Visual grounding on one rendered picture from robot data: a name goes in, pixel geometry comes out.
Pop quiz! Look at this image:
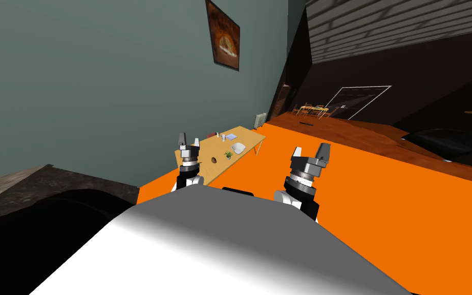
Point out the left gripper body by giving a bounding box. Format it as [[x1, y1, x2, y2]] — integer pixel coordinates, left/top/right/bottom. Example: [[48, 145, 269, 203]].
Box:
[[180, 145, 201, 164]]

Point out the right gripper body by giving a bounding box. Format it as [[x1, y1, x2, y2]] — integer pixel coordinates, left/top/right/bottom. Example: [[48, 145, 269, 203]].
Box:
[[289, 155, 328, 179]]

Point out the wooden dining table with chairs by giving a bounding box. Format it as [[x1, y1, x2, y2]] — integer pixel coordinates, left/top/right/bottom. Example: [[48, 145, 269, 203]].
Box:
[[291, 102, 339, 120]]

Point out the light wooden table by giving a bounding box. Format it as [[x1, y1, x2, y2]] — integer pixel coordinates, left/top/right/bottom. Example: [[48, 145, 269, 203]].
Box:
[[174, 125, 267, 186]]

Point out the white framed dark window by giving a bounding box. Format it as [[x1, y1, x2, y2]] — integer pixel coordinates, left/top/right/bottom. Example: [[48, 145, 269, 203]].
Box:
[[325, 85, 393, 121]]

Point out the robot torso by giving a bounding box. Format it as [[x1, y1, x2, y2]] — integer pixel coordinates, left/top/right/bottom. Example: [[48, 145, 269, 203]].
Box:
[[29, 184, 415, 295]]

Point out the orange brown framed picture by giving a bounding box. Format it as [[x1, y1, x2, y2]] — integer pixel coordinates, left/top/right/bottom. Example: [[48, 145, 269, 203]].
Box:
[[205, 0, 241, 72]]

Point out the black sofa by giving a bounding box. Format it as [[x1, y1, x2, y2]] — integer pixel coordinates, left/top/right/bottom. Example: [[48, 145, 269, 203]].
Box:
[[401, 128, 472, 172]]

